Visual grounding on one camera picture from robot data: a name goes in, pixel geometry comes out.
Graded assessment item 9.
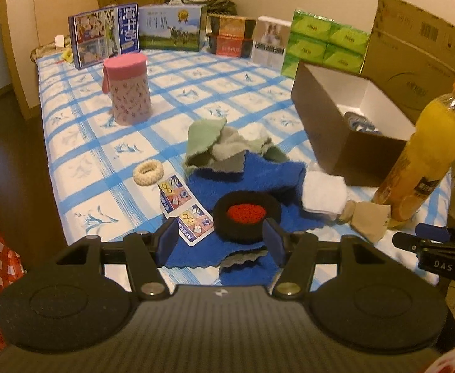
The blue cartoon milk carton box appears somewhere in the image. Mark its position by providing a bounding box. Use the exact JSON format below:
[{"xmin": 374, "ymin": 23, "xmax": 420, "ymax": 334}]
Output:
[{"xmin": 68, "ymin": 5, "xmax": 140, "ymax": 70}]

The orange juice bottle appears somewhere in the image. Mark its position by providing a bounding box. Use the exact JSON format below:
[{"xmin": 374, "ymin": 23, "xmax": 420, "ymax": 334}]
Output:
[{"xmin": 371, "ymin": 76, "xmax": 455, "ymax": 230}]

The white cloth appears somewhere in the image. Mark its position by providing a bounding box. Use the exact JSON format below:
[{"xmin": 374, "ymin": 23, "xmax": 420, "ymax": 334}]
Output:
[{"xmin": 301, "ymin": 171, "xmax": 349, "ymax": 220}]

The dark olive bag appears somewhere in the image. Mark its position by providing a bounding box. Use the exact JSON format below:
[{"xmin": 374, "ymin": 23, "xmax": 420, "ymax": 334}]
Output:
[{"xmin": 164, "ymin": 0, "xmax": 238, "ymax": 18}]

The pink cylindrical container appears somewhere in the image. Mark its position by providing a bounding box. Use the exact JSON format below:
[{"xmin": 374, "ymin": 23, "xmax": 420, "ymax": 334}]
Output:
[{"xmin": 102, "ymin": 54, "xmax": 152, "ymax": 127}]

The cream scrunchie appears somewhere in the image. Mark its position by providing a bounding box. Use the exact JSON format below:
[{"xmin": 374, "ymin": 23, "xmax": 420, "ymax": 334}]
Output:
[{"xmin": 133, "ymin": 161, "xmax": 165, "ymax": 187}]

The large cardboard box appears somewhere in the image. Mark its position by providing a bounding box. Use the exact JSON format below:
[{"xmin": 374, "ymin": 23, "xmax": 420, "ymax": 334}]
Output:
[{"xmin": 360, "ymin": 0, "xmax": 455, "ymax": 126}]

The grey cloth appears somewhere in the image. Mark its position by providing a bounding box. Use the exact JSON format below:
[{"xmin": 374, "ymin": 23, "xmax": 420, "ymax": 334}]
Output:
[{"xmin": 196, "ymin": 127, "xmax": 272, "ymax": 173}]

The wooden headboard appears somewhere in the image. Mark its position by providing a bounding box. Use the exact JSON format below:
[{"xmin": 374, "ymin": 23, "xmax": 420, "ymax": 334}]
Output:
[{"xmin": 0, "ymin": 0, "xmax": 203, "ymax": 121}]

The green tissue multipack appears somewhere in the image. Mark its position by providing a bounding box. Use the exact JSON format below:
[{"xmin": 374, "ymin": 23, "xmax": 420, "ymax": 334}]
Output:
[{"xmin": 281, "ymin": 9, "xmax": 371, "ymax": 79}]

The blue white fabric item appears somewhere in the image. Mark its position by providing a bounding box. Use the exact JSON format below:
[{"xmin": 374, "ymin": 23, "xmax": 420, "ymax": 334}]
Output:
[{"xmin": 344, "ymin": 111, "xmax": 383, "ymax": 135}]

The white photo box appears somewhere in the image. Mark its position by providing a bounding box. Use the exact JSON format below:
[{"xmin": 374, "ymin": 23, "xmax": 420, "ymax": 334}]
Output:
[{"xmin": 251, "ymin": 16, "xmax": 292, "ymax": 67}]

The blue towel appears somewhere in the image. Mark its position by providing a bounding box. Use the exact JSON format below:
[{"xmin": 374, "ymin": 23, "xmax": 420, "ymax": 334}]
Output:
[{"xmin": 187, "ymin": 151, "xmax": 326, "ymax": 287}]

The woven mat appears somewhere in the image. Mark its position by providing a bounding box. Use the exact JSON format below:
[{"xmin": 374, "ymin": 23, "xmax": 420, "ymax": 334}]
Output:
[{"xmin": 30, "ymin": 43, "xmax": 71, "ymax": 63}]

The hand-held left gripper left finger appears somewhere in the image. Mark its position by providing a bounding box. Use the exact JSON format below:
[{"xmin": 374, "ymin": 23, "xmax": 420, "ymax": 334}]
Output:
[{"xmin": 52, "ymin": 218, "xmax": 180, "ymax": 302}]

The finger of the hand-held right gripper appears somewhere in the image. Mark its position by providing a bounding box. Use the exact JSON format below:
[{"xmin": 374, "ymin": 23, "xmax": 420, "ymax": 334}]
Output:
[
  {"xmin": 392, "ymin": 232, "xmax": 451, "ymax": 256},
  {"xmin": 415, "ymin": 223, "xmax": 455, "ymax": 242}
]

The blue cow milk box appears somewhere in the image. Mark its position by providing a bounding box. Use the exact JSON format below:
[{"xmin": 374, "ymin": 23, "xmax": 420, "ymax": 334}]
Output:
[{"xmin": 138, "ymin": 4, "xmax": 208, "ymax": 52}]

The blue checked bedsheet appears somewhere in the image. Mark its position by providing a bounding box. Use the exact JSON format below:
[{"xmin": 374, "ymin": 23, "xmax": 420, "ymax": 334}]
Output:
[{"xmin": 37, "ymin": 48, "xmax": 453, "ymax": 293}]

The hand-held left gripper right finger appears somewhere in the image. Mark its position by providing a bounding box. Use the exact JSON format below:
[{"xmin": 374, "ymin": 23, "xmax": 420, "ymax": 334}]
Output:
[{"xmin": 262, "ymin": 218, "xmax": 404, "ymax": 301}]

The black red round scrunchie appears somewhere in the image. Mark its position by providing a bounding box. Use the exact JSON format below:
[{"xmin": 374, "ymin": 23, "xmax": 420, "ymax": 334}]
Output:
[{"xmin": 213, "ymin": 192, "xmax": 283, "ymax": 245}]

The printed card pack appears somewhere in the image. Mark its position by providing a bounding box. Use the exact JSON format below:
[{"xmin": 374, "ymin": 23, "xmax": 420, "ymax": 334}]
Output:
[{"xmin": 157, "ymin": 173, "xmax": 216, "ymax": 246}]

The red box in black tray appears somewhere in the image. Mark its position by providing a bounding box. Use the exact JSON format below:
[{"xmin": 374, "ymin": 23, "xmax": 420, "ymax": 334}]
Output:
[{"xmin": 206, "ymin": 33, "xmax": 255, "ymax": 58}]

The green cloth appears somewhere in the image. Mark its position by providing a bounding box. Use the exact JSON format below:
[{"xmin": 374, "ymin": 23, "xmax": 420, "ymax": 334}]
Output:
[{"xmin": 184, "ymin": 117, "xmax": 290, "ymax": 177}]

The orange box in black tray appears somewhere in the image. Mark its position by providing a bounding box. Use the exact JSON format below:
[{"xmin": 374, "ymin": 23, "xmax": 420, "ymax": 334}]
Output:
[{"xmin": 208, "ymin": 13, "xmax": 258, "ymax": 38}]

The beige cloth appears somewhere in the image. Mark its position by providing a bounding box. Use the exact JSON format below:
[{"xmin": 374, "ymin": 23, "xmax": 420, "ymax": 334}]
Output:
[{"xmin": 342, "ymin": 199, "xmax": 391, "ymax": 244}]

